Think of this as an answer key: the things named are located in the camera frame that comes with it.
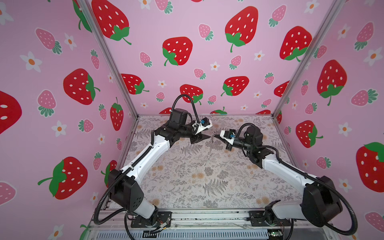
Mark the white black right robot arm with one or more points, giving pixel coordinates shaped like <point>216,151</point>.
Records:
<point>318,205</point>

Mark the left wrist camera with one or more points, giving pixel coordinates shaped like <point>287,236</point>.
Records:
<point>203,125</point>

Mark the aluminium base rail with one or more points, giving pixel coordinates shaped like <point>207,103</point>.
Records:
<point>209,224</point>

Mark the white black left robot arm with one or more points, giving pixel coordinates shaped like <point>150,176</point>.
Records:
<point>124,185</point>

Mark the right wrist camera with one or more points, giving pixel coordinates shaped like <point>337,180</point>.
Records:
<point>228,136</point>

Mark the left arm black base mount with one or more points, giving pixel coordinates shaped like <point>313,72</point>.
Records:
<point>157,220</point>

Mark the aluminium corner post right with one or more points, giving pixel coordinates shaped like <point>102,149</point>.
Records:
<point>324,27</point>

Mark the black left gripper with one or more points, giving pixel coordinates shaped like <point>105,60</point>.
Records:
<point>196,139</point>

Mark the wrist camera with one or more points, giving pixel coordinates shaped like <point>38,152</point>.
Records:
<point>228,136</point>
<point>203,125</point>

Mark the aluminium corner post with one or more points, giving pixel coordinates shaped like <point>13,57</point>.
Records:
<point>324,27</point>
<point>90,18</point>

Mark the aluminium corner post left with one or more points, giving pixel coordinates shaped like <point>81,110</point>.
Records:
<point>90,18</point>

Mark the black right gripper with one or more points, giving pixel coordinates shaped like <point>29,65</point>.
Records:
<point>228,146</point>

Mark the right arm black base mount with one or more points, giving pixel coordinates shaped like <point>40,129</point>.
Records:
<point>263,219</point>

